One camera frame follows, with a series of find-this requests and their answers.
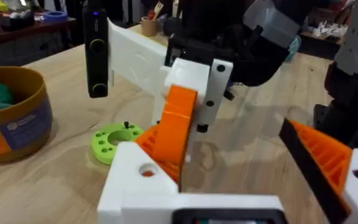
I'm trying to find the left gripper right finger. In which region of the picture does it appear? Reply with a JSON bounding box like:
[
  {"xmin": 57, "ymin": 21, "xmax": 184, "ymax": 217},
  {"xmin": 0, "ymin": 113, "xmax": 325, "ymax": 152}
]
[{"xmin": 278, "ymin": 118, "xmax": 358, "ymax": 224}]

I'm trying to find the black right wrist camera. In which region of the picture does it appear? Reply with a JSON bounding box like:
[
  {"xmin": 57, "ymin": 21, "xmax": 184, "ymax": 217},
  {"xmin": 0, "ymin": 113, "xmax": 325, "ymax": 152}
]
[{"xmin": 82, "ymin": 5, "xmax": 110, "ymax": 99}]

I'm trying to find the dark wooden side table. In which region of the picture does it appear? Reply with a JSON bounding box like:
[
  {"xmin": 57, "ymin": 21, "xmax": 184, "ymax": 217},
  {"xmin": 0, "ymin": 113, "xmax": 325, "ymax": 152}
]
[{"xmin": 0, "ymin": 17, "xmax": 78, "ymax": 68}]

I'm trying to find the green disc with holes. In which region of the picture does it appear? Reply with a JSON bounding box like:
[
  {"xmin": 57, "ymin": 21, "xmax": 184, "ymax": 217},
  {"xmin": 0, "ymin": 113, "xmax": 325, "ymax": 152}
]
[{"xmin": 90, "ymin": 121, "xmax": 145, "ymax": 166}]

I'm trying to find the orange ribbed wedge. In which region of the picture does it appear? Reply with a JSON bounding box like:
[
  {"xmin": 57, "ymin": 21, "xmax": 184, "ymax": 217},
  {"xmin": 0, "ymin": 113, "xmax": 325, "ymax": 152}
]
[{"xmin": 134, "ymin": 124, "xmax": 180, "ymax": 184}]

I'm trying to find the heap of white parts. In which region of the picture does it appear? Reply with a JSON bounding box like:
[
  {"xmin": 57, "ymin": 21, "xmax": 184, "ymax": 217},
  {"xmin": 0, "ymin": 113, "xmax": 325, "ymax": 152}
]
[{"xmin": 311, "ymin": 20, "xmax": 349, "ymax": 39}]

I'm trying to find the blue tape roll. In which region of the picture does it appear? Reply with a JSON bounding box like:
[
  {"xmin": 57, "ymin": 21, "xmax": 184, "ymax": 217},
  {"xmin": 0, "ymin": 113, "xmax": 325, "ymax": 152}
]
[{"xmin": 43, "ymin": 10, "xmax": 69, "ymax": 22}]

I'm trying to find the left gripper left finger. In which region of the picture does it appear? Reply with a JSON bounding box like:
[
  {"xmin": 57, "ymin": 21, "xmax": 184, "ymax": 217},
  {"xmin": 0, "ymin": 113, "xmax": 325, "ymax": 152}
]
[{"xmin": 97, "ymin": 141, "xmax": 180, "ymax": 224}]

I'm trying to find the tan cup with utensils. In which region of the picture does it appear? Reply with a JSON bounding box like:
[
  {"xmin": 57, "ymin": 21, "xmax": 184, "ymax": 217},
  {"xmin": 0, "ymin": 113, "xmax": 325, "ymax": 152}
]
[{"xmin": 140, "ymin": 2, "xmax": 164, "ymax": 38}]

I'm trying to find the orange tub with green toy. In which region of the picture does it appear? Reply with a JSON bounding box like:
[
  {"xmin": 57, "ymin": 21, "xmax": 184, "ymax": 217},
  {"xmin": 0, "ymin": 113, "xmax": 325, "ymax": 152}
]
[{"xmin": 0, "ymin": 65, "xmax": 54, "ymax": 166}]

